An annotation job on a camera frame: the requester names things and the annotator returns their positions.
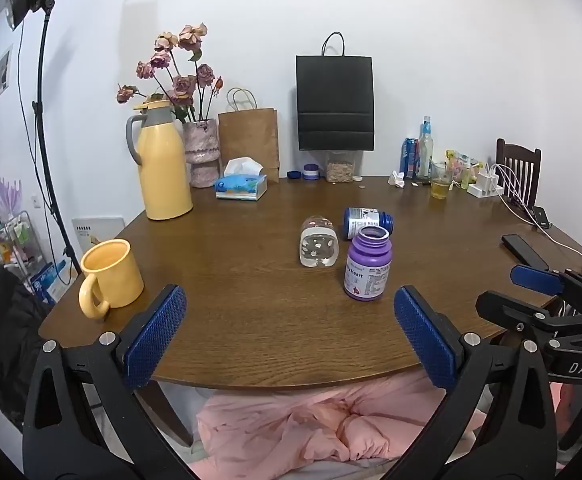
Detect wire rack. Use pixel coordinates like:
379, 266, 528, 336
0, 210, 47, 306

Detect wall picture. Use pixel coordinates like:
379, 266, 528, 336
0, 45, 13, 102

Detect blue white packet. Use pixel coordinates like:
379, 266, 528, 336
26, 259, 72, 306

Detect brown paper bag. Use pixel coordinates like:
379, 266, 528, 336
217, 87, 280, 184

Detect dark wooden chair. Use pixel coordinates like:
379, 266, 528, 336
496, 138, 542, 211

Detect glass of yellow drink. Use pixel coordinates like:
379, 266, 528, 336
430, 161, 454, 200

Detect purple paper decoration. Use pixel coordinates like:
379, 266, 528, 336
0, 167, 24, 221

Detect black cloth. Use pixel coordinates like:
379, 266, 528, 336
0, 265, 67, 411

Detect clear jar of oats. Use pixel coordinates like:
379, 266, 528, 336
325, 151, 357, 183

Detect colourful snack packets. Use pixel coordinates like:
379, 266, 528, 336
445, 150, 484, 191

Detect clear glass bottle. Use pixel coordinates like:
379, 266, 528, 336
417, 116, 434, 181

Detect white charger block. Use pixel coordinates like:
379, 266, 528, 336
467, 167, 504, 198

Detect yellow mug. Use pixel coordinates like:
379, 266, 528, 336
78, 239, 145, 320

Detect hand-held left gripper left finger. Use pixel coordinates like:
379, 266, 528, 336
22, 284, 192, 480

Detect blue pill bottle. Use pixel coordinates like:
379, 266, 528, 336
342, 207, 395, 240

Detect black paper bag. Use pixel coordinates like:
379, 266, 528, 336
295, 31, 376, 152

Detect black flat phone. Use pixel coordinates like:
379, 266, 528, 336
501, 234, 550, 269

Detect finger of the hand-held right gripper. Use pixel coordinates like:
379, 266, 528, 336
476, 290, 582, 334
510, 265, 579, 298

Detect white board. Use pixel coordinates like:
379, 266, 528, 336
72, 216, 126, 273

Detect pink vase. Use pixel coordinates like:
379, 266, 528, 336
181, 119, 221, 189

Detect dried pink roses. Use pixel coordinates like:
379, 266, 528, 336
116, 22, 224, 123

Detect blue drink can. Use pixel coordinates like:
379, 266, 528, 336
400, 137, 420, 179

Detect black light stand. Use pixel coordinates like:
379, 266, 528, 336
31, 7, 83, 276

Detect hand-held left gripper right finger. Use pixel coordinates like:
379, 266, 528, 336
381, 285, 558, 480

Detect white charging cables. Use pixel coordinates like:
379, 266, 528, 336
488, 162, 582, 271

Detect purple pill bottle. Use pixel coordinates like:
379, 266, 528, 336
343, 226, 393, 302

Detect blue tissue box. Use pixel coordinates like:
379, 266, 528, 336
214, 157, 268, 202

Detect yellow thermos jug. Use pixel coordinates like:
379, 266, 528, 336
125, 100, 194, 221

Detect pink blanket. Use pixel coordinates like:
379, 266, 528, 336
191, 375, 479, 480

